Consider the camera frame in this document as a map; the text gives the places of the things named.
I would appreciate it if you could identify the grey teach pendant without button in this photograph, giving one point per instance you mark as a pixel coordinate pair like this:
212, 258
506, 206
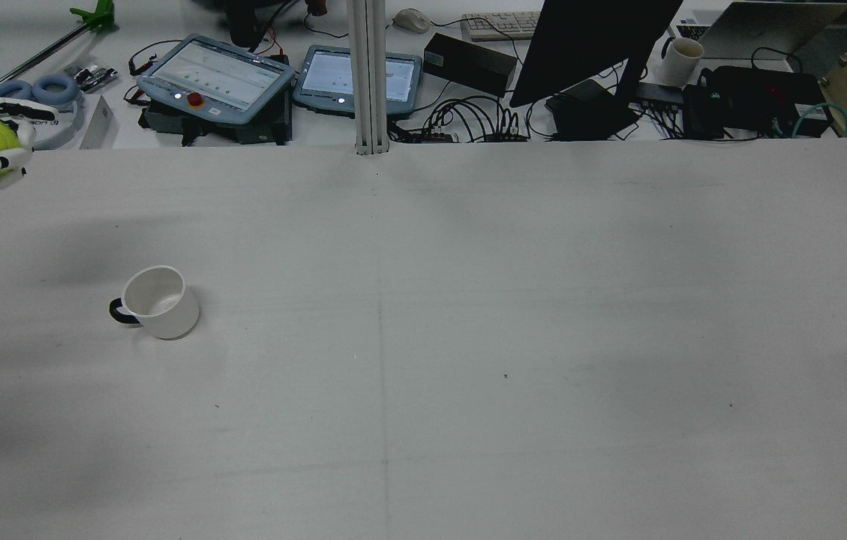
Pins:
333, 79

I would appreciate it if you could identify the silver laptop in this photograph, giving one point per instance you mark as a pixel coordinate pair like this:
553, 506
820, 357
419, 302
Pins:
761, 28

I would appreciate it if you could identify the aluminium profile post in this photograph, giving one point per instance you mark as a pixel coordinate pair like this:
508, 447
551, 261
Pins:
368, 75

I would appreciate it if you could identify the blue over-ear headphones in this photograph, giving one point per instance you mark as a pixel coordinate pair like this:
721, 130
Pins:
37, 94

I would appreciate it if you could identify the grey teach pendant red button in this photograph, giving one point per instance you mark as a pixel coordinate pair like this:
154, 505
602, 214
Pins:
214, 77

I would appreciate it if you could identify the black power adapter box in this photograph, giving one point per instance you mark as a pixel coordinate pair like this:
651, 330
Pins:
468, 64

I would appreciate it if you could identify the metal rod with green clamp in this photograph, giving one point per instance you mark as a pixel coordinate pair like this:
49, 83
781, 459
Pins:
55, 41

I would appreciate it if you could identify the white keyboard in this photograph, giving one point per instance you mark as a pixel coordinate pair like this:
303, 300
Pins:
502, 25

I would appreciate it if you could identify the black computer monitor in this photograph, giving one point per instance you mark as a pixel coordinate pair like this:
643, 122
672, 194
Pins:
588, 52

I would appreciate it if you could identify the white plastic card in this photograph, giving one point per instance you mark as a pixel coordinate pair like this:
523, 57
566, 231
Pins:
99, 124

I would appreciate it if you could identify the white mug on desk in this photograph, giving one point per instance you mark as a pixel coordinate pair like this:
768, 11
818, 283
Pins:
680, 60

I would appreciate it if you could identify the black electronics box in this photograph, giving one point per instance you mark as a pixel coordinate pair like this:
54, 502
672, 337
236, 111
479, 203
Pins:
757, 101

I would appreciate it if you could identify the grey computer mouse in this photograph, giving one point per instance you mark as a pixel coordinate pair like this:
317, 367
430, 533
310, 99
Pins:
412, 19

